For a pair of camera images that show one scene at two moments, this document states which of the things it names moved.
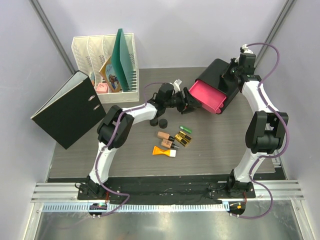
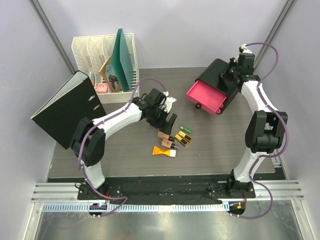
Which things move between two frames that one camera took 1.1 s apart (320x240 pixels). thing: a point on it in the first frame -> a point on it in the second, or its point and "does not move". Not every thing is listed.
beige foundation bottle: (168, 144) does not move
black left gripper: (186, 102) -> (165, 126)
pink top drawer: (210, 98) does not move
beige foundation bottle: (164, 135) does not move
